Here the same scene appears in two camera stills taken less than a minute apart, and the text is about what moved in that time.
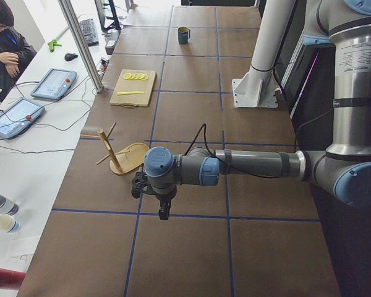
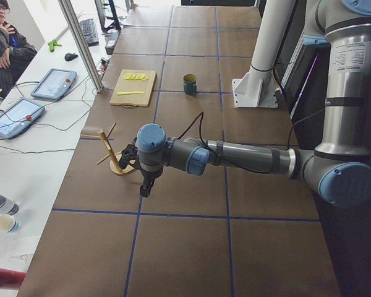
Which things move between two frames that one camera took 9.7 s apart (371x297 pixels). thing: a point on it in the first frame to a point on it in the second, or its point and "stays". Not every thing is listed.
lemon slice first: [127, 76] stays
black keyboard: [89, 29] stays
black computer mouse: [68, 57] stays
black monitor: [106, 22] stays
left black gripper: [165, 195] to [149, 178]
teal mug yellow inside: [183, 35] to [190, 85]
